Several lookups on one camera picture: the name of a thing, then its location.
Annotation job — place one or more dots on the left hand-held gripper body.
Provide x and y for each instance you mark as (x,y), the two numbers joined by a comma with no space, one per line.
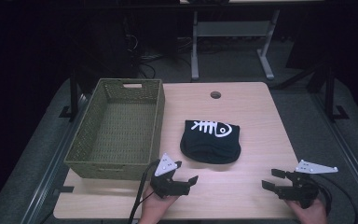
(167,183)

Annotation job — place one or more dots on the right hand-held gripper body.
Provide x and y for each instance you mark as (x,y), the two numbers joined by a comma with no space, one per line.
(301,186)

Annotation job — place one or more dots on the black beanie with white fishbone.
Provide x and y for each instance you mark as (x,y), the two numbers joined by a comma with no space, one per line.
(209,146)

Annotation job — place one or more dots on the green woven basket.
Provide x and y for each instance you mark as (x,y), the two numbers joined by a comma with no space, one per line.
(122,130)

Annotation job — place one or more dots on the person's left hand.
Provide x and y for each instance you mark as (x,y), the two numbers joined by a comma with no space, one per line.
(155,208)

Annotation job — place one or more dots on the person's right hand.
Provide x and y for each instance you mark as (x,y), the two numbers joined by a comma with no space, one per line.
(310,214)

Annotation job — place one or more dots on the dark round table grommet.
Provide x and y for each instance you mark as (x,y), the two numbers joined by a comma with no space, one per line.
(215,95)

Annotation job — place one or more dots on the black metal stand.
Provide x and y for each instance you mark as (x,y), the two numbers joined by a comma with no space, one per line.
(73,93)
(330,93)

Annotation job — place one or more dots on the aluminium floor rail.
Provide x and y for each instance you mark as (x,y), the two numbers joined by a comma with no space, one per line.
(345,149)
(52,168)

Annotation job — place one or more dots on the black table bracket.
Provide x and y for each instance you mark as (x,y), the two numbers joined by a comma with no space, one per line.
(65,189)

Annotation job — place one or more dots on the white metal desk frame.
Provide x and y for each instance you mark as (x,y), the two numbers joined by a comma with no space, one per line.
(230,29)

